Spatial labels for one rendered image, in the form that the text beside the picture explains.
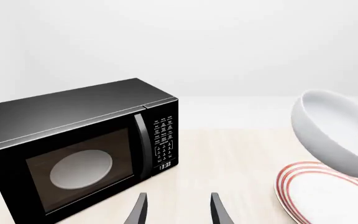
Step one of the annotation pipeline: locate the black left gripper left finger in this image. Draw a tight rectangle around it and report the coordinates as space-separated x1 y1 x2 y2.
123 192 148 224

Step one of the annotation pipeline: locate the black microwave oven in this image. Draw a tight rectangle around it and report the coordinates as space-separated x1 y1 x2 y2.
0 77 180 224

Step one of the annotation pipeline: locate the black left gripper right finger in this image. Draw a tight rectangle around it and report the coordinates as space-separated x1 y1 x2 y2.
210 192 235 224

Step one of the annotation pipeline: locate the white round microwave turntable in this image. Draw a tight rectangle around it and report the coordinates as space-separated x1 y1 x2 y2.
49 149 113 190

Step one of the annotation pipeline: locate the white plate with red rings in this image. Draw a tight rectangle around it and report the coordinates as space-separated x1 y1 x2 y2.
273 161 358 224

